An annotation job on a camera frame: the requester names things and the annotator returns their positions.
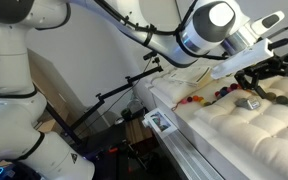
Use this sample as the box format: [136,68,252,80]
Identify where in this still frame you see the silver flip phone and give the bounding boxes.
[234,96,262,111]

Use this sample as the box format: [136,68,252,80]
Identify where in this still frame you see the colourful felt ball garland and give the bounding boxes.
[171,82,288,113]

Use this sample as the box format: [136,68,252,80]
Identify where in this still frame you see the white paper booklet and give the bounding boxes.
[168,65,214,85]

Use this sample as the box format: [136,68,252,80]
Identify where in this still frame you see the large white tufted cushion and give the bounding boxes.
[193,74,288,180]

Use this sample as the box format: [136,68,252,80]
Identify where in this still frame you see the small white cushion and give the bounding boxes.
[149,74,202,104]

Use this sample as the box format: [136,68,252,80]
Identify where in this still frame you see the printed photo card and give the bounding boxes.
[143,107,179,136]

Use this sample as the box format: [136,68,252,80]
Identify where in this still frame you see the black round container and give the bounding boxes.
[120,107,134,122]

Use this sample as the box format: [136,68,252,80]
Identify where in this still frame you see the black slanted stand pole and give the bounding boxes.
[44,102,83,145]

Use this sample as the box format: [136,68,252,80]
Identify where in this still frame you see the brown cardboard box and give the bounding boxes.
[26,49,88,135]

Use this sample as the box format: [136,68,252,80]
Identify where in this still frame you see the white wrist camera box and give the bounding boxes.
[210,37,275,80]

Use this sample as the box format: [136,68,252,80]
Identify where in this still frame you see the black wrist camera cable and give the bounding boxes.
[267,25,288,52]

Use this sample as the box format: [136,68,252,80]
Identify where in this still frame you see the small black camera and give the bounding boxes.
[142,50,162,65]

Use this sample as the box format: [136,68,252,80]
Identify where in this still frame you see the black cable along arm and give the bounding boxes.
[93,0,232,61]

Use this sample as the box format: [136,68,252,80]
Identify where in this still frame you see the black articulated camera stand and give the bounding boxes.
[95,56,165,105]

